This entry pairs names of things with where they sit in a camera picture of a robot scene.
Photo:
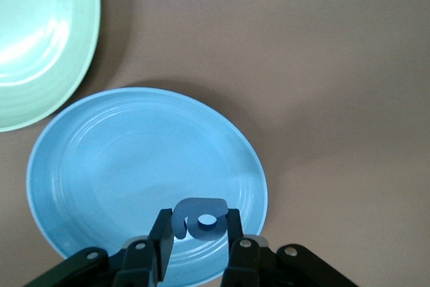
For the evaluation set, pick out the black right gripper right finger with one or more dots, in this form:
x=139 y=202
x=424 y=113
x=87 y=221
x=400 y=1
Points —
x=242 y=256

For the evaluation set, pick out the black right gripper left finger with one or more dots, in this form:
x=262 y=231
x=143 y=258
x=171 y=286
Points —
x=161 y=250

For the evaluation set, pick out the dark blue foam letter a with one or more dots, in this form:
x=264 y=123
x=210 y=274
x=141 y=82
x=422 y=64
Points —
x=191 y=211

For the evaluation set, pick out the blue round plate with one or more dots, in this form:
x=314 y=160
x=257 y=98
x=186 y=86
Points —
x=134 y=166

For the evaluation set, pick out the mint green round plate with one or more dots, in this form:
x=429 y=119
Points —
x=40 y=31

